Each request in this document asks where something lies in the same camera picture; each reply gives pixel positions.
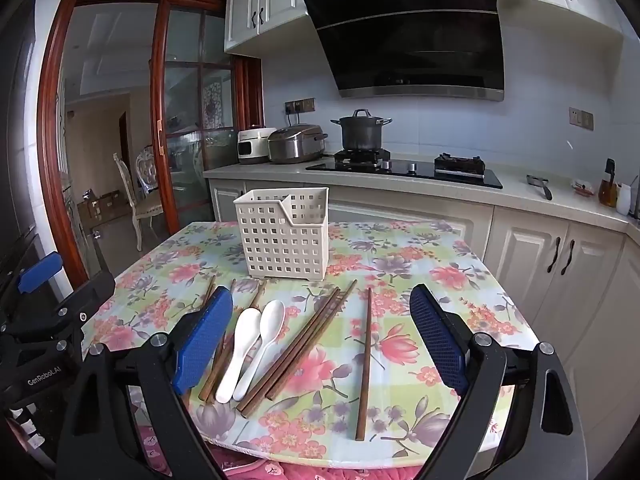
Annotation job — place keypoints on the beige kitchen countertop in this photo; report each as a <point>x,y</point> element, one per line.
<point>520,187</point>

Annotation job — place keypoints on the white upper wall cabinets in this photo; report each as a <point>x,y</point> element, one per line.
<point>270,0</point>

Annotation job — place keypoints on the black range hood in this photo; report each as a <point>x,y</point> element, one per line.
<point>410,35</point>

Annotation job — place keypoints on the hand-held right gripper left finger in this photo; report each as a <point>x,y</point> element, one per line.
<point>202,345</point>

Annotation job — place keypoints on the cardboard boxes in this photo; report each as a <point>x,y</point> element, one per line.
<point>102,205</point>

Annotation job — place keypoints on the white ceramic spoon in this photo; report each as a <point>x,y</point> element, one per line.
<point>272,317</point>
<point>247,327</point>

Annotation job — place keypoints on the red wooden door frame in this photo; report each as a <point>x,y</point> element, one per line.
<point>52,135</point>

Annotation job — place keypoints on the wall outlet panel with plugs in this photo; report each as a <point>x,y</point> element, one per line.
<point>300,105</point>

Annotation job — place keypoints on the white base cabinets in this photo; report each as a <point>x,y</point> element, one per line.
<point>525,260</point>

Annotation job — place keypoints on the glass sliding door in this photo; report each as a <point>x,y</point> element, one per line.
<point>159,110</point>

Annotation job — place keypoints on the white plastic utensil basket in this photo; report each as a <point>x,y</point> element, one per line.
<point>280,240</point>

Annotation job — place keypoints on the beige wall outlet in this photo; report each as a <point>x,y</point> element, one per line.
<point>581,118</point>

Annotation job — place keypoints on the floral tablecloth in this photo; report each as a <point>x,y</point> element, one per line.
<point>400,270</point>

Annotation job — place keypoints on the black gas cooktop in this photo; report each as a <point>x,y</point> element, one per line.
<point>415,172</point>

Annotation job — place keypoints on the amber oil bottle black cap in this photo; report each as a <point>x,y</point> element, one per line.
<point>607,190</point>

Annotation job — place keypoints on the white dining chair beige seat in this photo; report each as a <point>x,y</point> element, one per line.
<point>145,207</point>

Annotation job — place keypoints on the small red and white object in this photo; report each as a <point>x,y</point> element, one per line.
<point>584,190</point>

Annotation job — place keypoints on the small white bottle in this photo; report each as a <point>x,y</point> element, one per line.
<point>624,202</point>

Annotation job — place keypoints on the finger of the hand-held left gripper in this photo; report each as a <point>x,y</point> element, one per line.
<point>40,272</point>
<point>85,300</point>

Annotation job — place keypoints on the silver rice cooker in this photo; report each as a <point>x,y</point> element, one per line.
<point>295,145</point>

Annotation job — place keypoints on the white electric cooker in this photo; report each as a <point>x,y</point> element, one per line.
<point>252,147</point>

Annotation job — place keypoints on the white dining chair tufted back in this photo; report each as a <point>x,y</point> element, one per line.
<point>146,165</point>

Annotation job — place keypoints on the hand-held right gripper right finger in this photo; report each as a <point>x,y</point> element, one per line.
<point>440,345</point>

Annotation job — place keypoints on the pink quilted table cover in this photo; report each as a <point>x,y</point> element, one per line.
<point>310,470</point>

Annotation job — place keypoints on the small frying pan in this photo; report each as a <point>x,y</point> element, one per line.
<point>540,186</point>

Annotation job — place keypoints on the black cooking pot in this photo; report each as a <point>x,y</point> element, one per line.
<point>360,132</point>

